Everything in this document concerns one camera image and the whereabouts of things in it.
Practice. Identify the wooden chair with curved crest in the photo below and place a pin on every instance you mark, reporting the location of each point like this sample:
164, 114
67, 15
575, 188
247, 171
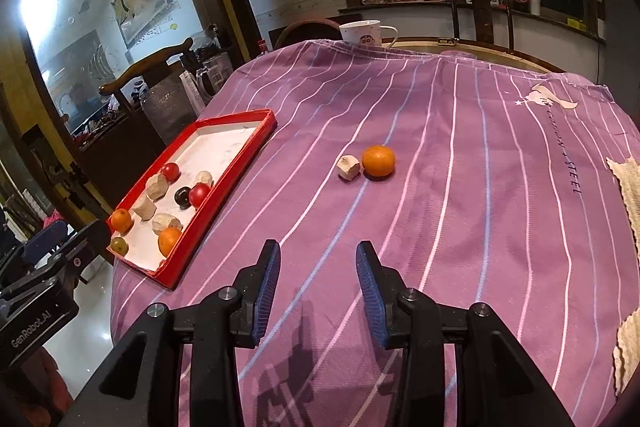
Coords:
145, 74

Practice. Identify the decorated glass partition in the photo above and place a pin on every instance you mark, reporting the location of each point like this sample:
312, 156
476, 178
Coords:
100, 7

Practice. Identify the red cardboard tray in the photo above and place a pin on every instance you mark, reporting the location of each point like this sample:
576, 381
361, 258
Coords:
222, 142

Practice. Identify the glass pitcher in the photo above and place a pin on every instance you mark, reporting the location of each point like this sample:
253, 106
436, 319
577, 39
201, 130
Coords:
216, 72

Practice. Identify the grey textured container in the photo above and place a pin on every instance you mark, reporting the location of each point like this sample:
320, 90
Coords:
167, 107

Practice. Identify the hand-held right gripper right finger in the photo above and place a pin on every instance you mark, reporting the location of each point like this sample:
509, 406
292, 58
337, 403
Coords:
370, 297

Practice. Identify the purple striped cloth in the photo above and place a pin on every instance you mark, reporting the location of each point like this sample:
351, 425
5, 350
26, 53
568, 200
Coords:
450, 232

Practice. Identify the orange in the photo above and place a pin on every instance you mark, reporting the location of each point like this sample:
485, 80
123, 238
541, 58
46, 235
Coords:
121, 220
169, 242
378, 161

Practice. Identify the curved white counter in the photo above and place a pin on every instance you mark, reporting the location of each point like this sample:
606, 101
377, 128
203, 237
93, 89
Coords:
545, 32

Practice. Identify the brown rounded chair back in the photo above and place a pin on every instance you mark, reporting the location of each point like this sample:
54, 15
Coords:
305, 32

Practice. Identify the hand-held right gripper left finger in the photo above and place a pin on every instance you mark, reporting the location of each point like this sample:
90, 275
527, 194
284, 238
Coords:
267, 292

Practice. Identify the beige fibrous chunk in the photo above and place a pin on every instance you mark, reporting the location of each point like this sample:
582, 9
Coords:
145, 209
348, 168
204, 178
166, 222
156, 187

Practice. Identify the white cartoon print mug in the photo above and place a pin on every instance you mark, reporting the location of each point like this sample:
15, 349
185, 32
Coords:
364, 34

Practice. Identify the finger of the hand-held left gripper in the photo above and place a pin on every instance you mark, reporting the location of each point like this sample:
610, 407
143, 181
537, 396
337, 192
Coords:
45, 239
82, 247

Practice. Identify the dark wooden chair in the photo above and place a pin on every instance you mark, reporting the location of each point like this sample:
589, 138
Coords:
482, 14

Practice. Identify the dark purple plum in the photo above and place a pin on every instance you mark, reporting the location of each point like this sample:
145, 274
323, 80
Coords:
181, 196

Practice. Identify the green round fruit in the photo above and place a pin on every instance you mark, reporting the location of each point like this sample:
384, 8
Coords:
119, 246

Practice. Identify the cream knitted towel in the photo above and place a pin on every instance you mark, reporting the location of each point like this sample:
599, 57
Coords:
627, 187

